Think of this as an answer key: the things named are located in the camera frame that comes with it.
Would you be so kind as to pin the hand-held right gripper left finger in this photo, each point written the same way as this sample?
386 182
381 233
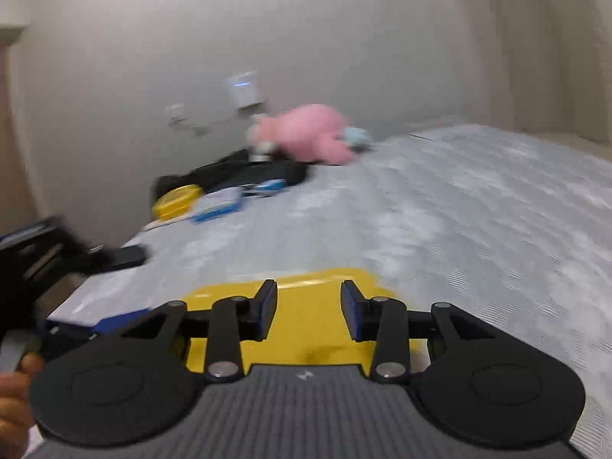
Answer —
267 310

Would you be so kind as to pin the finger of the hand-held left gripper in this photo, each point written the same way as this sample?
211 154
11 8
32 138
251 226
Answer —
126 257
112 324

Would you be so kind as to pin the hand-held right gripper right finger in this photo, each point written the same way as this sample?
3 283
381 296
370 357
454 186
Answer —
350 311

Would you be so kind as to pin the yellow container lid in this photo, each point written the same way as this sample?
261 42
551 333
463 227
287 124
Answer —
306 315

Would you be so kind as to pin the person's left hand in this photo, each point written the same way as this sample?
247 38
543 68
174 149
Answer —
14 406

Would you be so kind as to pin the small yellow box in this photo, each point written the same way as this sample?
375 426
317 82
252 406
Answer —
177 201

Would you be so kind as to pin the blue white packet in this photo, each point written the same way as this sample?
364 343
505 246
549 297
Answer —
217 204

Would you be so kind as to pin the black cloth bag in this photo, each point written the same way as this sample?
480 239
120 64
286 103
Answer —
224 172

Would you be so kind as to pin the grey floral quilted mattress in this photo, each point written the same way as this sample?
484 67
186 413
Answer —
478 224

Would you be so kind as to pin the pink plush toy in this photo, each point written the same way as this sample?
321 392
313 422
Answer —
311 131

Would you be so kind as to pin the white wall socket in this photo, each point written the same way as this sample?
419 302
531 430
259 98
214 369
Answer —
175 114

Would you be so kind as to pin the white wall switch panel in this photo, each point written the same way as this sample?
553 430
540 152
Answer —
245 88

